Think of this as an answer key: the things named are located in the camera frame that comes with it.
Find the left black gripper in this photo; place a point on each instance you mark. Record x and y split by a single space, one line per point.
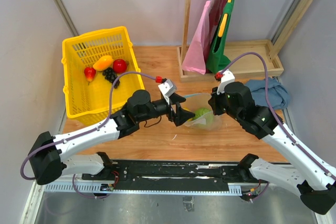
181 116

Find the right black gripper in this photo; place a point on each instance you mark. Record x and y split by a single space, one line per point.
213 101

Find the green cabbage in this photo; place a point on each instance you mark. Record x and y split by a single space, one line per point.
200 112

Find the clear zip top bag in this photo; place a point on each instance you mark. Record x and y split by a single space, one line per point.
204 118

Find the red pomegranate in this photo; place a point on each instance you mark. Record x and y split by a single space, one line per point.
120 66

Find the yellow plastic basket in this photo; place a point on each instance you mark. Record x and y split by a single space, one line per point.
88 102

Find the orange yellow mango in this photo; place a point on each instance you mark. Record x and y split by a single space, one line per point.
103 63

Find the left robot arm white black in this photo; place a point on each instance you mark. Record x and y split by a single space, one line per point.
49 154

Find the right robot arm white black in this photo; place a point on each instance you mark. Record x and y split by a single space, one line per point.
313 181

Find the green hanging bag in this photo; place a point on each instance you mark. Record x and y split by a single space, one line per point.
216 58

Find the pink hanging bag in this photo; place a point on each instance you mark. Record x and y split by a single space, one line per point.
197 53

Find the dark red hanging bag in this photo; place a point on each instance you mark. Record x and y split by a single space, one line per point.
215 12

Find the blue crumpled cloth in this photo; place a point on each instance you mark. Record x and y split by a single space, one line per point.
278 96

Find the black grape bunch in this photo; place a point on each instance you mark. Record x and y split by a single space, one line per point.
110 75

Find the red apple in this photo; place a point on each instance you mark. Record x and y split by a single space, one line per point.
89 73

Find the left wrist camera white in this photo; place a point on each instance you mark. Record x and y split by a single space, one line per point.
167 88

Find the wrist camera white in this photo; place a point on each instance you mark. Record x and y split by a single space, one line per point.
167 88
224 78

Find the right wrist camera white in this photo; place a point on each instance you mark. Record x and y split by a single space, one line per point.
224 78

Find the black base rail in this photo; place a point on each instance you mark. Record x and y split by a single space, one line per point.
172 177

